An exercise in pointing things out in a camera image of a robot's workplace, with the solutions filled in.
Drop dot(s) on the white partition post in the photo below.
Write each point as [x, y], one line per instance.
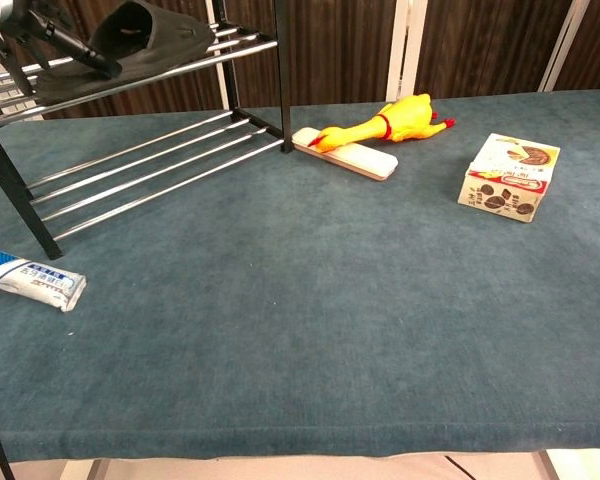
[405, 50]
[562, 45]
[223, 82]

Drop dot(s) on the blue table cloth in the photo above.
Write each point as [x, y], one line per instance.
[300, 300]

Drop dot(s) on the blue white toothpaste tube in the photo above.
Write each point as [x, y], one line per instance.
[35, 280]

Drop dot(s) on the black metal shoe rack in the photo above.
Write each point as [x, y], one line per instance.
[285, 75]

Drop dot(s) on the black rubber slipper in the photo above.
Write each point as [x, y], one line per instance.
[155, 42]

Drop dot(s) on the yellow rubber chicken toy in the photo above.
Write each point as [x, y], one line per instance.
[410, 120]

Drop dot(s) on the cream snack box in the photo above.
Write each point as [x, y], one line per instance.
[505, 195]

